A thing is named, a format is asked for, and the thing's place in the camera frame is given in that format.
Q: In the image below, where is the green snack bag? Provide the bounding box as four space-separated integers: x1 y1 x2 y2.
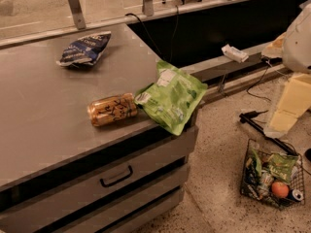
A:
134 60 207 136

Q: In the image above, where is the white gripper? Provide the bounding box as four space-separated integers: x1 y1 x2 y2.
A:
263 3 311 138

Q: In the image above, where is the white box on ledge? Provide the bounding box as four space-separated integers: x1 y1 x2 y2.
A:
222 45 249 63

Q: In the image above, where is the black floor stand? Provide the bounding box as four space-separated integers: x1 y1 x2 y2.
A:
239 110 297 156

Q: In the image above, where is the black cable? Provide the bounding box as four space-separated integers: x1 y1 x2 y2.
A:
124 5 180 63

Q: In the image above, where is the blue chip bag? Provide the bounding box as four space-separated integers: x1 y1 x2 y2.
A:
57 31 111 67

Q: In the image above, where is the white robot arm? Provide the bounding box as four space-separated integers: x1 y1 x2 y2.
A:
261 2 311 138

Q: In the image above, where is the orange fruit in basket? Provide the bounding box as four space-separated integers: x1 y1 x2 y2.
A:
271 182 290 198

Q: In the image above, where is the wire basket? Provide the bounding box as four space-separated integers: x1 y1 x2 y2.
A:
240 139 305 210

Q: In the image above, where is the orange drink can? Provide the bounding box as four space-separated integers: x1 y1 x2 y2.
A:
87 93 138 126

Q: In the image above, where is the blue can in basket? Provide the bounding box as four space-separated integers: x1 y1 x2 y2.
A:
287 189 304 202

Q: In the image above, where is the grey cabinet drawer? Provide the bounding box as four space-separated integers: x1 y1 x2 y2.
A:
0 126 197 233

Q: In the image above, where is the metal railing bracket left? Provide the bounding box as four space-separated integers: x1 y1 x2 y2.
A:
67 0 86 30

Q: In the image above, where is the black drawer handle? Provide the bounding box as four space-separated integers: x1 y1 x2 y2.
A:
99 165 133 187

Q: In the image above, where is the green bag in basket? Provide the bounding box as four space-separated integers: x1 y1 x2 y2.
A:
268 153 298 183

